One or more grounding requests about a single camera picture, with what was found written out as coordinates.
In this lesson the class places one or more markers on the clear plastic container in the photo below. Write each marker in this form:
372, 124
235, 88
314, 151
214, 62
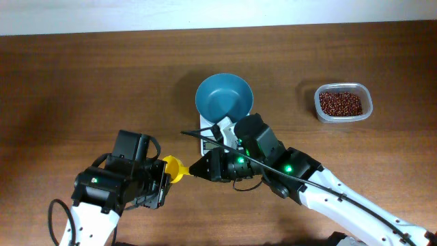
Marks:
355, 88

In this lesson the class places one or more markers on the yellow measuring scoop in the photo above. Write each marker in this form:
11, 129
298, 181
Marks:
175, 169

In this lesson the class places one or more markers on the teal blue bowl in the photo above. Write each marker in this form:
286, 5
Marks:
224, 95

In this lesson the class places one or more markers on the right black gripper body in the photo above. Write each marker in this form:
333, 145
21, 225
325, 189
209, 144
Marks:
216, 165

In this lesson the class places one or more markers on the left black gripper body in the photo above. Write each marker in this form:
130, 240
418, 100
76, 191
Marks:
161, 184

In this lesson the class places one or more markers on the white digital kitchen scale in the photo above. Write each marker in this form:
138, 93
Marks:
206, 146

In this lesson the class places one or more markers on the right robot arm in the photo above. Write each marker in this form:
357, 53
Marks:
293, 174

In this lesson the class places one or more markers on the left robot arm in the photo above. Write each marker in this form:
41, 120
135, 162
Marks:
124, 179

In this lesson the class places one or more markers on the red beans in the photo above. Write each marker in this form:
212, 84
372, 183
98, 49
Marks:
340, 104

